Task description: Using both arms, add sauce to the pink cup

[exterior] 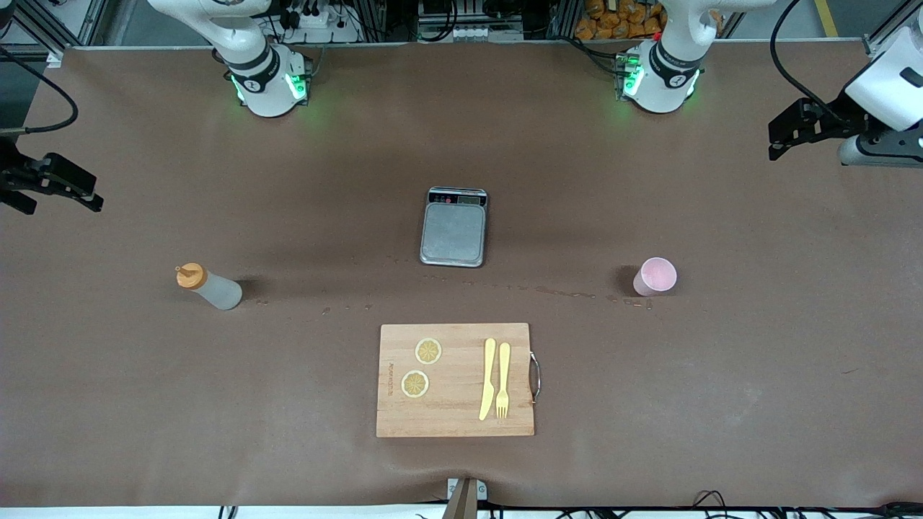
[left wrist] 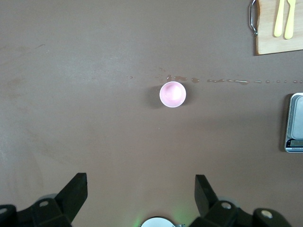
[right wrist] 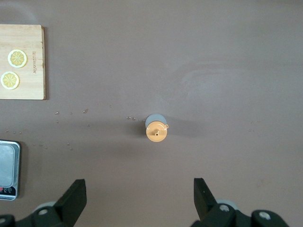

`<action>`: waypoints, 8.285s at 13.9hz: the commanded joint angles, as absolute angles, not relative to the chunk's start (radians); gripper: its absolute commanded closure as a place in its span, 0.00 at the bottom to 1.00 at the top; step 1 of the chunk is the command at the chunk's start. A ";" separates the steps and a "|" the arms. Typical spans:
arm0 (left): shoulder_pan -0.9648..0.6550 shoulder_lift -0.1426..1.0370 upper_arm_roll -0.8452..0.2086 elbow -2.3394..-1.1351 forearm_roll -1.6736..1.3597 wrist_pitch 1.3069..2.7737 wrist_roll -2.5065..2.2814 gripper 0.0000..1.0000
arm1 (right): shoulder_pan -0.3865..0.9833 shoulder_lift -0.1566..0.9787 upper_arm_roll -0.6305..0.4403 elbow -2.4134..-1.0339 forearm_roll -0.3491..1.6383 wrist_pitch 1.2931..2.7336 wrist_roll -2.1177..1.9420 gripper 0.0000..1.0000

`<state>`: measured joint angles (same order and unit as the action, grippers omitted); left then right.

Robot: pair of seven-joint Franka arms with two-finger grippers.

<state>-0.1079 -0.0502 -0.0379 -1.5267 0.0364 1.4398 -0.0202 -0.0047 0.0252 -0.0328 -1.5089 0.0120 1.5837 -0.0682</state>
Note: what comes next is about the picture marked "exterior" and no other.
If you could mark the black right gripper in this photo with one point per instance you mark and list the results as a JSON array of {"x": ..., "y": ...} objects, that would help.
[{"x": 9, "y": 171}]

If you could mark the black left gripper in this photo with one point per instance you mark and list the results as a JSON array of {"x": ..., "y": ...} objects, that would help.
[{"x": 838, "y": 117}]

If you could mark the translucent sauce bottle orange cap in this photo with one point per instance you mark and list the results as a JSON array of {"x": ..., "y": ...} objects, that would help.
[{"x": 220, "y": 292}]

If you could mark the pink plastic cup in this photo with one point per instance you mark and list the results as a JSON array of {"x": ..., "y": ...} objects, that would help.
[{"x": 652, "y": 280}]

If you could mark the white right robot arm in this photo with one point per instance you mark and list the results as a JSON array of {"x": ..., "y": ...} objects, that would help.
[{"x": 267, "y": 86}]

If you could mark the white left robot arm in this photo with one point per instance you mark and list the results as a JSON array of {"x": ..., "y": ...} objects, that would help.
[{"x": 660, "y": 86}]

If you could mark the orange snack packets pile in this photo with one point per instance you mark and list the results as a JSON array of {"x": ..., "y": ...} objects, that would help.
[{"x": 620, "y": 21}]

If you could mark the white power strip with plugs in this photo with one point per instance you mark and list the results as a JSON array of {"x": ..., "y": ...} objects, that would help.
[{"x": 317, "y": 21}]

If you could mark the brown table mat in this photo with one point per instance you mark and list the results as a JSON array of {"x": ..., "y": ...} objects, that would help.
[{"x": 288, "y": 396}]

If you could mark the white connector strip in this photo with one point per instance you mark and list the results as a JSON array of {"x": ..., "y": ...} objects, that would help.
[{"x": 469, "y": 33}]

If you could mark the black electronics box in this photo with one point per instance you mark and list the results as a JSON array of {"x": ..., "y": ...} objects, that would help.
[{"x": 469, "y": 11}]

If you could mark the grey digital kitchen scale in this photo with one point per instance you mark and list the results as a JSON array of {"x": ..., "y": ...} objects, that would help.
[{"x": 453, "y": 234}]

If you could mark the yellow plastic fork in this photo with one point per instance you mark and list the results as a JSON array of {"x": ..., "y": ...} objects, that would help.
[{"x": 503, "y": 367}]

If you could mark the yellow lemon slice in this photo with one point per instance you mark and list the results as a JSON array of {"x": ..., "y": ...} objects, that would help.
[
  {"x": 415, "y": 383},
  {"x": 428, "y": 351}
]

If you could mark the yellow plastic knife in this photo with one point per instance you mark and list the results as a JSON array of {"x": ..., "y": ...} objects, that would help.
[{"x": 487, "y": 396}]

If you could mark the wooden cutting board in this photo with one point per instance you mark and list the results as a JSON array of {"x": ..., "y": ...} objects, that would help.
[{"x": 454, "y": 375}]

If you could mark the aluminium frame post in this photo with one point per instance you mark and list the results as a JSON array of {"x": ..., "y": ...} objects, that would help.
[{"x": 72, "y": 21}]

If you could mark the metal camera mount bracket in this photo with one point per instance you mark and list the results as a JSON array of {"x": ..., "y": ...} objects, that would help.
[{"x": 465, "y": 501}]

